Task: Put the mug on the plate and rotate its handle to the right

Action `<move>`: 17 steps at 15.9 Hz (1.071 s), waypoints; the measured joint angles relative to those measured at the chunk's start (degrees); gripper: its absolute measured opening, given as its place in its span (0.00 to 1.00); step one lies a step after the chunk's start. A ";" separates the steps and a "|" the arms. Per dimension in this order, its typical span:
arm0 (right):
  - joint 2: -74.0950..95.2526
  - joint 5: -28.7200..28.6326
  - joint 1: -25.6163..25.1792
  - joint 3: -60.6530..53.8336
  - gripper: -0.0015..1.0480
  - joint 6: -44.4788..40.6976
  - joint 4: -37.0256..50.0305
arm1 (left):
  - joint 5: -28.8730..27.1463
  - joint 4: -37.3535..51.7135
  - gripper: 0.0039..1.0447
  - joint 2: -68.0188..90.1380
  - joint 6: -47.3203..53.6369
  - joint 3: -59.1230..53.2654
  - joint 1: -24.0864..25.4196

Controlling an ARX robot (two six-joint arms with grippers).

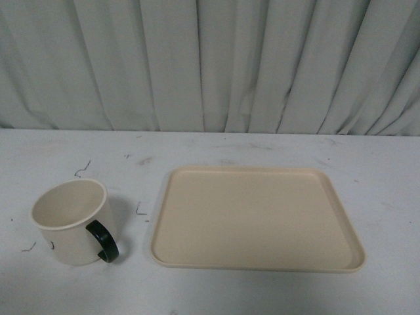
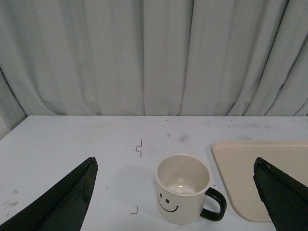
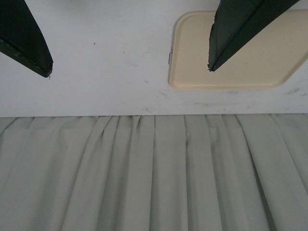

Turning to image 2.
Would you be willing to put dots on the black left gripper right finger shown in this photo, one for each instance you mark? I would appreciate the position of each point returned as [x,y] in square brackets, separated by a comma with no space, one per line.
[285,199]

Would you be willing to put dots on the grey-white pleated curtain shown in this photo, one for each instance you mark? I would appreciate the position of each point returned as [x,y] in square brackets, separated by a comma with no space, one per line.
[152,57]

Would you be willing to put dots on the beige plastic tray plate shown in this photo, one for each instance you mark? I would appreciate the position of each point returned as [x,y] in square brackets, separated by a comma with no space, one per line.
[235,161]

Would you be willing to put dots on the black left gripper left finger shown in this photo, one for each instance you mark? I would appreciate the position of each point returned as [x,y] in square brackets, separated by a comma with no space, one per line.
[61,208]

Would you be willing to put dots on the cream smiley mug black handle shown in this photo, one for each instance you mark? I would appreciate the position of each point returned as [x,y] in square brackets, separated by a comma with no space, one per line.
[184,190]

